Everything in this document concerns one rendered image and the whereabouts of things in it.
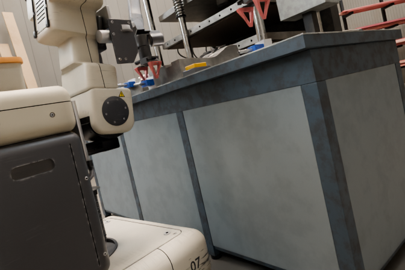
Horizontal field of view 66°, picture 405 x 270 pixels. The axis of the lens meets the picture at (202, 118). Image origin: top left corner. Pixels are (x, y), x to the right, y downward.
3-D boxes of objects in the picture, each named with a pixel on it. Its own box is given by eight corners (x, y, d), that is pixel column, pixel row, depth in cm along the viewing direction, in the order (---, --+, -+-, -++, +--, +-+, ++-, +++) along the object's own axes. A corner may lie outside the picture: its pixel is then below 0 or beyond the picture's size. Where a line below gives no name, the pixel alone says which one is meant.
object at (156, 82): (138, 90, 131) (135, 77, 131) (131, 92, 135) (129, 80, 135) (161, 87, 141) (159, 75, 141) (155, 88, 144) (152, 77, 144)
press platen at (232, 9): (254, 0, 193) (252, -7, 193) (163, 49, 279) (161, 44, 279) (316, 4, 240) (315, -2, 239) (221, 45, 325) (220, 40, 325)
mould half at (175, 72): (182, 79, 131) (176, 48, 130) (152, 90, 151) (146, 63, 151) (258, 68, 162) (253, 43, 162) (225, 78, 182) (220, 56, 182)
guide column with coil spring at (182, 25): (207, 133, 248) (170, -29, 242) (202, 133, 252) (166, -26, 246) (211, 131, 251) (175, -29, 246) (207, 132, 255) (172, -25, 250)
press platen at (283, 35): (263, 40, 194) (261, 32, 194) (169, 76, 280) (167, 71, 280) (323, 36, 241) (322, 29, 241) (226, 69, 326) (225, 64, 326)
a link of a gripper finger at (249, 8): (254, 28, 117) (249, 3, 116) (266, 21, 110) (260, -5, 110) (240, 29, 114) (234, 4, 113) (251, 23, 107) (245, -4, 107)
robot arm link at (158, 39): (129, 32, 145) (132, 20, 138) (152, 30, 151) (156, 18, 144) (138, 53, 142) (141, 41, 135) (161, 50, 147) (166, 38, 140)
